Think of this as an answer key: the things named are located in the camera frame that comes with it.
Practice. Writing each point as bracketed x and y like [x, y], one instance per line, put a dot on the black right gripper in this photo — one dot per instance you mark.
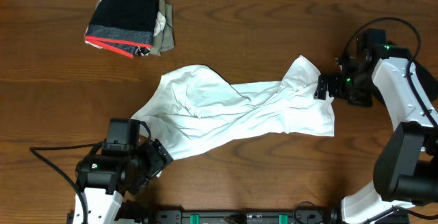
[365, 99]

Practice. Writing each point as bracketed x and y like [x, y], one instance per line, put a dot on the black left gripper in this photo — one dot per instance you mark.
[159, 156]

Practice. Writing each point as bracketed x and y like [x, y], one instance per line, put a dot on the white t-shirt pixel print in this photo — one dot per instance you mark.
[194, 110]

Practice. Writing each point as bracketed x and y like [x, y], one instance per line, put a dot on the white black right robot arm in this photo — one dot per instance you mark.
[405, 173]

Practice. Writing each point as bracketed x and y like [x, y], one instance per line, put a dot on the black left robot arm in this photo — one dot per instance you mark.
[109, 171]

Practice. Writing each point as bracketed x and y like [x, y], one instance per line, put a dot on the black t-shirt white logo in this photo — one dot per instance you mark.
[428, 82]

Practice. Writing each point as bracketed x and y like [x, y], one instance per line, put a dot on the olive grey folded garment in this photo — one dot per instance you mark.
[163, 39]

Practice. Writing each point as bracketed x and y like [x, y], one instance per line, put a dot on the black folded garment pink trim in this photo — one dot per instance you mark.
[123, 18]

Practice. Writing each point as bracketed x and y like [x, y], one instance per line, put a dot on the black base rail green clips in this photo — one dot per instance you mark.
[305, 213]

